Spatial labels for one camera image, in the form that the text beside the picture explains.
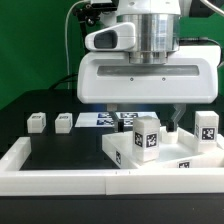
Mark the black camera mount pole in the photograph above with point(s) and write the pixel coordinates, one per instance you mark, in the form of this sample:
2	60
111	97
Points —
89	13

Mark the white sheet with markers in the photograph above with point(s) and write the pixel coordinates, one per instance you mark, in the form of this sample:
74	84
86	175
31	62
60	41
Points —
103	119

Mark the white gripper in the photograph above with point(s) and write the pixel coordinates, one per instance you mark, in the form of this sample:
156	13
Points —
189	76

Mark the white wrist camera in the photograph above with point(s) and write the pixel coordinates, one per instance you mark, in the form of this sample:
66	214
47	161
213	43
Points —
120	37

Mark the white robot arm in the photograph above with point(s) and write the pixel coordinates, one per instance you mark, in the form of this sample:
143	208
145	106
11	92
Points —
138	59

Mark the white U-shaped obstacle fence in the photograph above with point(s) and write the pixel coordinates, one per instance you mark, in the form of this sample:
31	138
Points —
16	182

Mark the white square table top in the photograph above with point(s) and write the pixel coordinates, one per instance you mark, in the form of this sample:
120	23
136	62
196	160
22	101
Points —
177	151

